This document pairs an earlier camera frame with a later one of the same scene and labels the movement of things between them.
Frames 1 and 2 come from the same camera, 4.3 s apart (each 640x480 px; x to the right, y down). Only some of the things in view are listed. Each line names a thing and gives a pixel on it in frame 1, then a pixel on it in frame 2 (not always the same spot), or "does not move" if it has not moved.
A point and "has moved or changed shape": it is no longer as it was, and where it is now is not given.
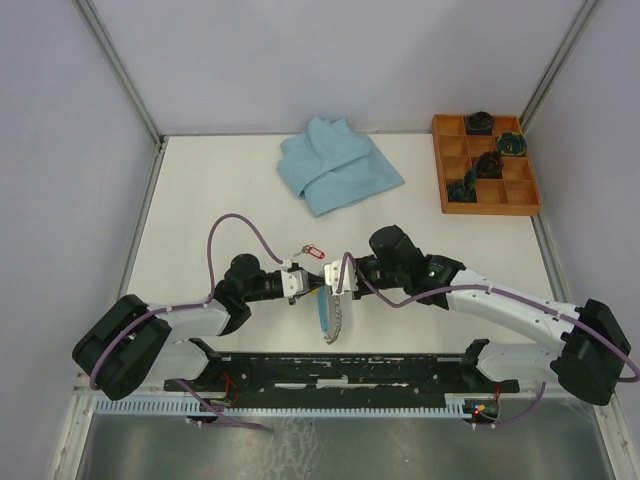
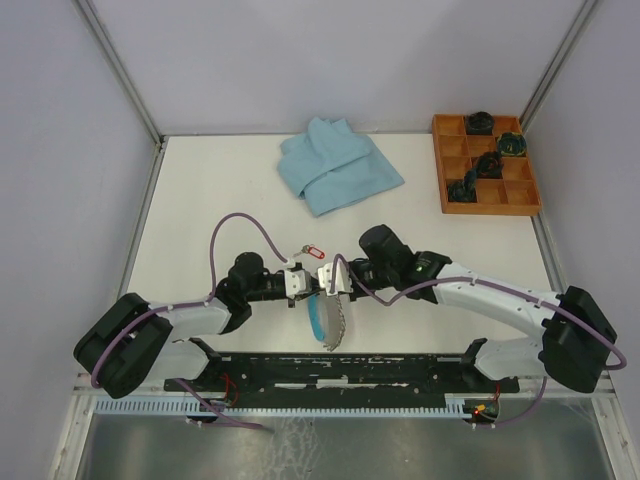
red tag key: (309, 248) does not move
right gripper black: (356, 295) does not move
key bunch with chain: (330, 313) has moved or changed shape
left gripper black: (312, 280) does not move
